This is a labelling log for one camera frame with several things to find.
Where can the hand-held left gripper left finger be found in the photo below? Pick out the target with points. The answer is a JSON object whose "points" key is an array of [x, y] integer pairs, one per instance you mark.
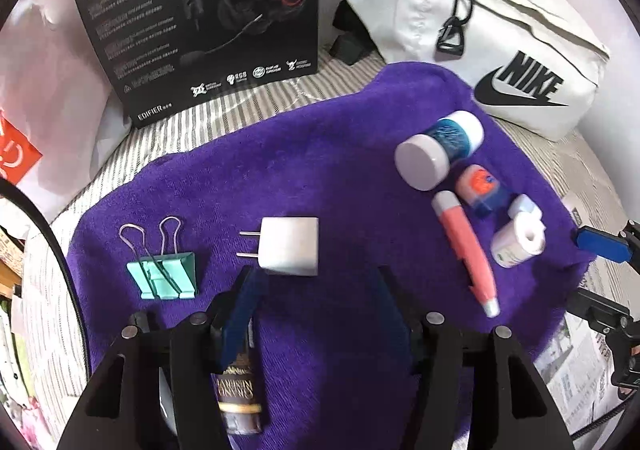
{"points": [[240, 315]]}

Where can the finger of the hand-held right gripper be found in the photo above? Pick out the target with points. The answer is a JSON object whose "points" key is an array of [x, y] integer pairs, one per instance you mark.
{"points": [[595, 312], [600, 242]]}

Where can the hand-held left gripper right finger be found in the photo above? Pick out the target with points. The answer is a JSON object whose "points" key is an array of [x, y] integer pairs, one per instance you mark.
{"points": [[395, 325]]}

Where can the black and gold box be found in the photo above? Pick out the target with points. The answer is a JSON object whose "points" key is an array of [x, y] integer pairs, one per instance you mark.
{"points": [[240, 395]]}

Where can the green binder clip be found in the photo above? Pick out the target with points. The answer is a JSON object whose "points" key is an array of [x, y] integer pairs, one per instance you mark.
{"points": [[165, 277]]}

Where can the white tape roll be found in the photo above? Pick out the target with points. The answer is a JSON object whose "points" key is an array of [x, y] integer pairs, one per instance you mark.
{"points": [[515, 242]]}

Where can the white charger plug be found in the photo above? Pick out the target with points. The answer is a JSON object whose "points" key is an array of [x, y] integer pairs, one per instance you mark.
{"points": [[290, 245]]}

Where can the small pale blue cap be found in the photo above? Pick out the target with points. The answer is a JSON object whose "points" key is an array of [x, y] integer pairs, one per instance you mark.
{"points": [[522, 205]]}

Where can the pink pen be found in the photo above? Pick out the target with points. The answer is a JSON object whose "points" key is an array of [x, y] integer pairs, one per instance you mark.
{"points": [[465, 245]]}

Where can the orange and blue container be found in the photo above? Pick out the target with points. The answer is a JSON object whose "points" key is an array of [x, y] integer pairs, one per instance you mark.
{"points": [[475, 185]]}

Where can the white jar with blue label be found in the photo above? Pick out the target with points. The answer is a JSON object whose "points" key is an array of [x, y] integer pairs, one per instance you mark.
{"points": [[425, 162]]}

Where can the newspaper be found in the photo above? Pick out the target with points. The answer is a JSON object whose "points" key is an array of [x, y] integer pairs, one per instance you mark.
{"points": [[575, 380]]}

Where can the purple towel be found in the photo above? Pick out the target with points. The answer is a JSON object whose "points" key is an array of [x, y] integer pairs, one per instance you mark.
{"points": [[325, 170]]}

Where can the black headset box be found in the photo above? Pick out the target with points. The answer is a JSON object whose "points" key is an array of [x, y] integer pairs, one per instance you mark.
{"points": [[150, 55]]}

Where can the white plastic shopping bag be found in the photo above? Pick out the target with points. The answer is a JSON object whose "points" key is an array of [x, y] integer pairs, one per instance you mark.
{"points": [[60, 80]]}

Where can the grey waist bag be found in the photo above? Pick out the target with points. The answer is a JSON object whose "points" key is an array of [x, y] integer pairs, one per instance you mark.
{"points": [[400, 5]]}

